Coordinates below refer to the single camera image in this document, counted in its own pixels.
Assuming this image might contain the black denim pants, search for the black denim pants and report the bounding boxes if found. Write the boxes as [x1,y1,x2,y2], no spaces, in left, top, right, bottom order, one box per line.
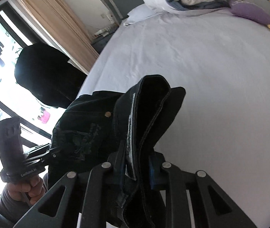
[48,75,186,227]

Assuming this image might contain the person left forearm grey sleeve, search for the person left forearm grey sleeve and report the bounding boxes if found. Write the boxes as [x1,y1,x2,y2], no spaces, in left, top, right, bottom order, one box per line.
[0,184,47,227]

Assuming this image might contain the person left hand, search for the person left hand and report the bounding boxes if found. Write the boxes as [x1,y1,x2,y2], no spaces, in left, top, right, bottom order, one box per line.
[6,175,46,205]

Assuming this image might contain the white bed sheet mattress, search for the white bed sheet mattress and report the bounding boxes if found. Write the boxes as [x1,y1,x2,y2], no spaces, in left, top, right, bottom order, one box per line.
[80,10,270,227]

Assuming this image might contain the grey nightstand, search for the grey nightstand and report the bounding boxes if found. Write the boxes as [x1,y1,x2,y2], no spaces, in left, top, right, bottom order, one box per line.
[91,29,117,54]

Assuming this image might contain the white power strip on nightstand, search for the white power strip on nightstand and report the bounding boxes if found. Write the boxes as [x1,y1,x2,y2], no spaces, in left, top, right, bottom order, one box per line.
[94,26,112,38]

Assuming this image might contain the beige curtain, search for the beige curtain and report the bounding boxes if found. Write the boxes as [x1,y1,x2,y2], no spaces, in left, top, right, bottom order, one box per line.
[17,0,99,74]

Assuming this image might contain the white pillow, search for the white pillow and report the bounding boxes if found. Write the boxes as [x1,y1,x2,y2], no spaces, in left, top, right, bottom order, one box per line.
[123,4,163,26]

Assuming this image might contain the purple cushion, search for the purple cushion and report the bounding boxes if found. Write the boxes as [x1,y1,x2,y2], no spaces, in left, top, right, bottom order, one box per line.
[229,1,270,26]

